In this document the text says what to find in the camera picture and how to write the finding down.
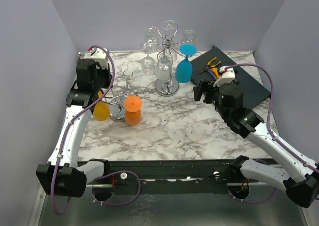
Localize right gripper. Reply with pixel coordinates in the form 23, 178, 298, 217
194, 78, 229, 120

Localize blue plastic goblet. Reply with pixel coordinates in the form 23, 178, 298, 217
175, 44, 197, 83

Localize tall chrome glass rack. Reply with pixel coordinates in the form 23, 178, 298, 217
140, 20, 197, 97

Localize clear wine glass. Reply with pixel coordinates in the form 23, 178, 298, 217
155, 52, 173, 81
181, 30, 196, 45
141, 41, 156, 75
144, 27, 158, 44

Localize clear wine glass front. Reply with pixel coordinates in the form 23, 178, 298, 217
141, 41, 156, 75

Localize tall clear flute glass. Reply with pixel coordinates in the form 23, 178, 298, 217
162, 20, 179, 39

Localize orange plastic goblet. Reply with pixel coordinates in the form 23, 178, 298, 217
124, 95, 142, 126

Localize small chrome glass rack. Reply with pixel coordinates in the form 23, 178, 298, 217
102, 69, 133, 122

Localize yellow plastic goblet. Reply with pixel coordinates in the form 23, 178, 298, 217
92, 100, 110, 121

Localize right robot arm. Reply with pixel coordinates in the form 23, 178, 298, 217
193, 82, 319, 208

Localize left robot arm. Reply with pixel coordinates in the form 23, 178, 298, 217
36, 58, 112, 197

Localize blue red screwdriver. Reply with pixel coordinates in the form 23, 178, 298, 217
206, 69, 218, 81

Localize yellow utility knife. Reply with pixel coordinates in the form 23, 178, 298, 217
211, 67, 222, 79

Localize dark flat equipment box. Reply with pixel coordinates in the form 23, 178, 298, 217
191, 46, 271, 109

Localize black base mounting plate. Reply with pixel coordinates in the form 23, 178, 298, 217
77, 157, 260, 196

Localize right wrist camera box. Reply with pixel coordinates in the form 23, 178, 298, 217
214, 66, 235, 87

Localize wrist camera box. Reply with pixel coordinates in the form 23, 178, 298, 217
214, 66, 235, 87
89, 48, 109, 69

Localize yellow handled pliers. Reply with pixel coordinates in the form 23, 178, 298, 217
198, 57, 221, 74

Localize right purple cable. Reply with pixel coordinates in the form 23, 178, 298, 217
221, 63, 319, 204

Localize purple cable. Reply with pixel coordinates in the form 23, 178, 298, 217
221, 63, 319, 204
50, 45, 142, 216

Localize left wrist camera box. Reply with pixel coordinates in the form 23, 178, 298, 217
89, 48, 109, 69

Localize aluminium rail frame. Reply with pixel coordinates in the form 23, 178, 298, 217
27, 51, 309, 226

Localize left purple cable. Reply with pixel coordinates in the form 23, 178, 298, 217
50, 45, 142, 216

